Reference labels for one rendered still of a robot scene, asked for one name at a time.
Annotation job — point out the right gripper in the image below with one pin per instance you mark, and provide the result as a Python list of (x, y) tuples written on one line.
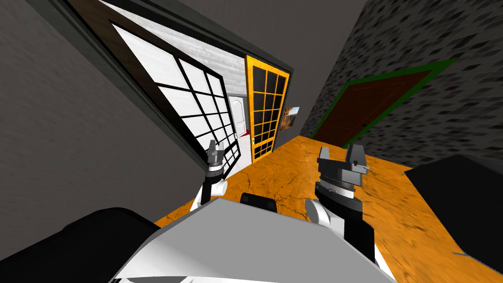
[(338, 172)]

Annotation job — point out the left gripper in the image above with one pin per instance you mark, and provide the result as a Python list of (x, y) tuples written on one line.
[(215, 160)]

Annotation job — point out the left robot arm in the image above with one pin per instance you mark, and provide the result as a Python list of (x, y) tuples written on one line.
[(78, 251)]

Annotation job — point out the white panel door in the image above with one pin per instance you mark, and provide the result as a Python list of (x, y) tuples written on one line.
[(238, 116)]

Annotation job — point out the dark brown door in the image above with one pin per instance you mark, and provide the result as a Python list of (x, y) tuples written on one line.
[(365, 106)]

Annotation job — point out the orange-framed glass door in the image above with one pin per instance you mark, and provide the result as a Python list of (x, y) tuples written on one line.
[(248, 98)]

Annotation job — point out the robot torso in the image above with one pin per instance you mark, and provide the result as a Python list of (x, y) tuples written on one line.
[(239, 243)]

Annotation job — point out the black-framed glass door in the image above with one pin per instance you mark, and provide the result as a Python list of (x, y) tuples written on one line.
[(157, 63)]

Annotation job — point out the small wall picture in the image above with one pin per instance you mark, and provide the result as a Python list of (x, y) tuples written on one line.
[(290, 117)]

